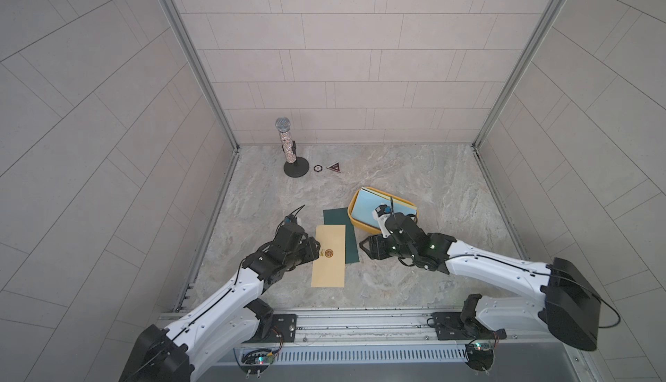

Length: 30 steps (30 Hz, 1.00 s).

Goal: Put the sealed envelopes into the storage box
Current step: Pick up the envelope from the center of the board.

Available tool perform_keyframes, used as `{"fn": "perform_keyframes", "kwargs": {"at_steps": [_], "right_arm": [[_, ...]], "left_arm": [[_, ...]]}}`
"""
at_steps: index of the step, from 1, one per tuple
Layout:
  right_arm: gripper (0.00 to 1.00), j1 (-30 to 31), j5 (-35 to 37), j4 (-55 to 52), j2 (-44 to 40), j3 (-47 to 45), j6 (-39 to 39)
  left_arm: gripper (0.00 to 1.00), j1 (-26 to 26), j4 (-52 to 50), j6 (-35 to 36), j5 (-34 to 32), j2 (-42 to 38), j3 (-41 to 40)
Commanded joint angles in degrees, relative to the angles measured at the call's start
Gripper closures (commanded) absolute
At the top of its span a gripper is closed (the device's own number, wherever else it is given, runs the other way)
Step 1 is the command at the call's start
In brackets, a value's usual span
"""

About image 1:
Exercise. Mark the left green circuit board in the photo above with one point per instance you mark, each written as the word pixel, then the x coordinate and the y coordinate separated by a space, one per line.
pixel 256 362

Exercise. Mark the light blue envelope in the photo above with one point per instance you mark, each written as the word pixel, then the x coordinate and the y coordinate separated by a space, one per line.
pixel 374 205

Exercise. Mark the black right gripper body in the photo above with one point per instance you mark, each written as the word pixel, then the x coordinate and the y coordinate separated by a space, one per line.
pixel 401 248

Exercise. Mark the dark green envelope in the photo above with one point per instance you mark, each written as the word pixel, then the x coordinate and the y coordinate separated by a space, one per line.
pixel 340 217

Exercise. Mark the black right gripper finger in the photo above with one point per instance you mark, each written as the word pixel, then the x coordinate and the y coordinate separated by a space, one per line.
pixel 369 253
pixel 369 243

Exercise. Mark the yellow plastic storage box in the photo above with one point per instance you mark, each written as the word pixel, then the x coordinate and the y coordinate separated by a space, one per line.
pixel 364 210

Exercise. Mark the rhinestone microphone on black stand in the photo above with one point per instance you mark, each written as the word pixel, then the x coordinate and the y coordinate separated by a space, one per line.
pixel 294 166

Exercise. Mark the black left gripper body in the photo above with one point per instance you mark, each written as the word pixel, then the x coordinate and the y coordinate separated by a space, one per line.
pixel 302 254

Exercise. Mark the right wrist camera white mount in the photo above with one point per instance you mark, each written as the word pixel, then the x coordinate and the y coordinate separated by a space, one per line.
pixel 381 214

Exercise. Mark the right green circuit board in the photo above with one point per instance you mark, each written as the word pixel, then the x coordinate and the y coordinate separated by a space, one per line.
pixel 480 355

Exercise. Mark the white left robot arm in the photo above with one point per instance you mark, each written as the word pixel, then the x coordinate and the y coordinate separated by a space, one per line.
pixel 185 349

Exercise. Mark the metal base rail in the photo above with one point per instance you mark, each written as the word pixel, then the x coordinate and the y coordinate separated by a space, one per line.
pixel 389 336

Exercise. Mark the green circuit board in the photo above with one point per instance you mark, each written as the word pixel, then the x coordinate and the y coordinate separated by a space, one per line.
pixel 256 362
pixel 480 355

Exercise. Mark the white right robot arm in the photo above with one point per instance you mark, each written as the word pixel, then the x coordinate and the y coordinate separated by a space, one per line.
pixel 546 297

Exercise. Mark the beige tan envelope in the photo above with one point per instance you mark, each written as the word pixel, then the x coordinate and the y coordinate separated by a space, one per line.
pixel 328 269

